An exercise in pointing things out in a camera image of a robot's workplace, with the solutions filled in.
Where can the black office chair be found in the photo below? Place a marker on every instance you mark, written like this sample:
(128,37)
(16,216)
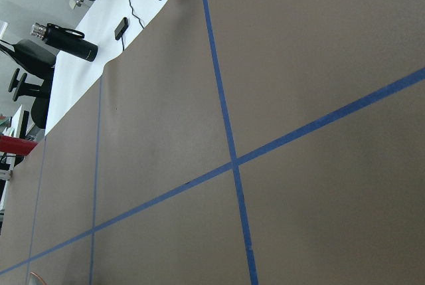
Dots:
(32,77)

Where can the black water bottle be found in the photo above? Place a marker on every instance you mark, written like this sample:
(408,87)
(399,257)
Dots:
(67,40)

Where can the small black puck device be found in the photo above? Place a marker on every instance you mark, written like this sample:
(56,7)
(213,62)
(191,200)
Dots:
(121,28)

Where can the red cylinder object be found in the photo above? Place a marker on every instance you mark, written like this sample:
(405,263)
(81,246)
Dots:
(16,146)

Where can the grey square plate orange rim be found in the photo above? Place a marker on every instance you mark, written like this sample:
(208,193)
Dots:
(35,279)

